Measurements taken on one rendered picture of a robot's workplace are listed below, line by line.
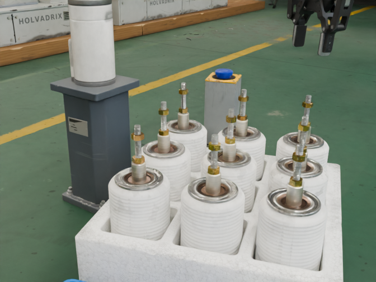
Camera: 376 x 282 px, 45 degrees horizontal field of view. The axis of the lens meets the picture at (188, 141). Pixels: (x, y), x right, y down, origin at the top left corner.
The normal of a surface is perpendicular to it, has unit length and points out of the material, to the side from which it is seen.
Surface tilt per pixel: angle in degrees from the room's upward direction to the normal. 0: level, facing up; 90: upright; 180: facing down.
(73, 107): 90
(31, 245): 0
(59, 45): 90
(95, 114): 90
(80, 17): 90
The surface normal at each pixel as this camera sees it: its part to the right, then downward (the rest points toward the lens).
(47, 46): 0.83, 0.23
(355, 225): 0.01, -0.92
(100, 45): 0.53, 0.33
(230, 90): -0.28, 0.37
